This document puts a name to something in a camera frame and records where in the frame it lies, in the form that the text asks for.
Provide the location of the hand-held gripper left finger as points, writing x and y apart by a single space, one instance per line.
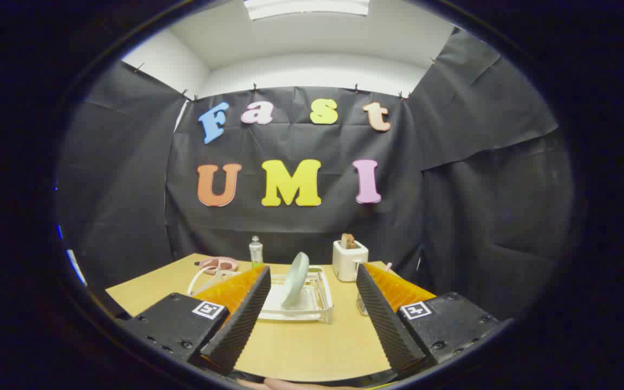
247 319

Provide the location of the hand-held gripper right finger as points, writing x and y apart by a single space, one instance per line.
379 319

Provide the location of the pale green plate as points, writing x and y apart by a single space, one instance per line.
297 276

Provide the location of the small pink plate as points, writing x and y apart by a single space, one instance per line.
220 265

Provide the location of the white toaster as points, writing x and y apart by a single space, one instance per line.
347 262

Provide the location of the clear bottle with green drink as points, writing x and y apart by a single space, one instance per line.
256 253

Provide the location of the brown bread slice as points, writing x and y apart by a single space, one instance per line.
348 241

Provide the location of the black backdrop cloth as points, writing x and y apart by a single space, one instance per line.
301 233

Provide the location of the ceiling light panel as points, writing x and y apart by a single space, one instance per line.
306 6

